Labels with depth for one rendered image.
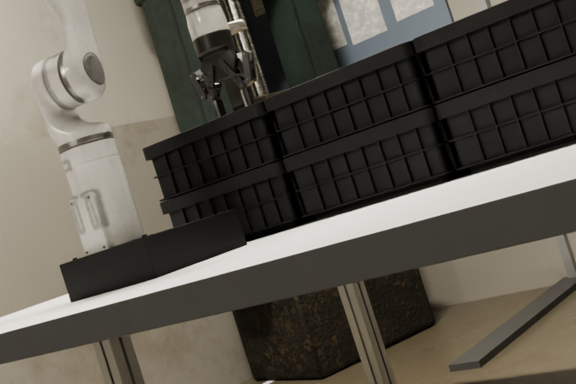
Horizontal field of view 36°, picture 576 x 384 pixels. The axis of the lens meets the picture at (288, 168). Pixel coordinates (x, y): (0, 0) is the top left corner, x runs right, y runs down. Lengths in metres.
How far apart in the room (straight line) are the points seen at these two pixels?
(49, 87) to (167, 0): 2.44
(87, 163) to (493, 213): 0.84
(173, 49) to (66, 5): 2.40
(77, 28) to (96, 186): 0.26
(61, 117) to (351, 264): 0.78
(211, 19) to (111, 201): 0.44
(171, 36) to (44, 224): 0.96
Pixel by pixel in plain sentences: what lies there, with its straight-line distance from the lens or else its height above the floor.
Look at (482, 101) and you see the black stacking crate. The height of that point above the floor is 0.80.
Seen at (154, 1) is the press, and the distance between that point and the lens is 3.96.
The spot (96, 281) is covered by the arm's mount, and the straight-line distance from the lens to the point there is 1.43.
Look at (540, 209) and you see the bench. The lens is 0.72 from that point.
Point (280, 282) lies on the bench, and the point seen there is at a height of 0.68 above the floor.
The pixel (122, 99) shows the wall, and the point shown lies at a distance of 4.13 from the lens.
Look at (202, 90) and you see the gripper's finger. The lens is 1.71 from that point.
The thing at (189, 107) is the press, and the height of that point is 1.26.
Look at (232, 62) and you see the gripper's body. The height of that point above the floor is 1.03.
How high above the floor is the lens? 0.75
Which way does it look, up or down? 2 degrees up
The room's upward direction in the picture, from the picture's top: 18 degrees counter-clockwise
